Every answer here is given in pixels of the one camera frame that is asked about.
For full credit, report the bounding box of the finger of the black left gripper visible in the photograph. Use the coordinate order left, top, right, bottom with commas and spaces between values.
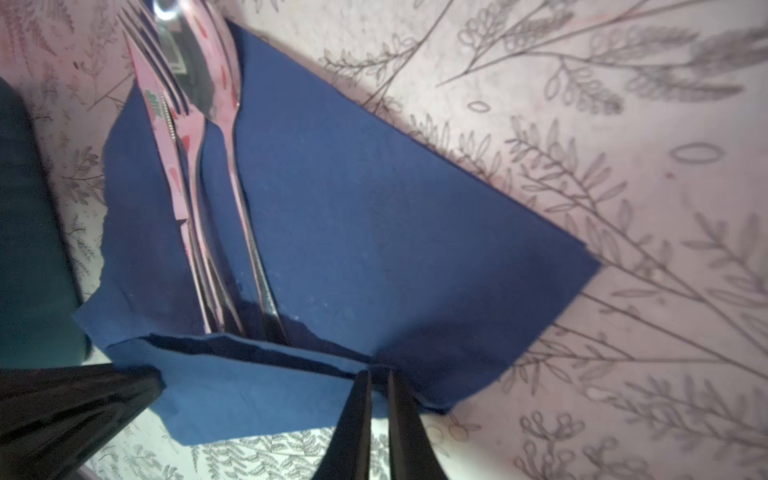
1, 364, 165, 479

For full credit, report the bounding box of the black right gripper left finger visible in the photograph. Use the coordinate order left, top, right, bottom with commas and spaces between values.
312, 371, 372, 480

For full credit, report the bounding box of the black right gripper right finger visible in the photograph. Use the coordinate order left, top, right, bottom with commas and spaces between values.
387, 370, 448, 480

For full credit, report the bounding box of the dark blue paper napkin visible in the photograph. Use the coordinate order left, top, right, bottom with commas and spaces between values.
74, 27, 600, 445

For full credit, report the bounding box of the silver metal fork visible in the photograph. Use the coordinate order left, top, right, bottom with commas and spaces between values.
118, 1, 247, 336

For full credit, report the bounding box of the silver metal spoon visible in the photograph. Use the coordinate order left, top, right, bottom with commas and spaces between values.
152, 0, 289, 346

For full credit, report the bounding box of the dark teal plastic tray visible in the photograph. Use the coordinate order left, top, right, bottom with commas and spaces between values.
1, 82, 90, 369

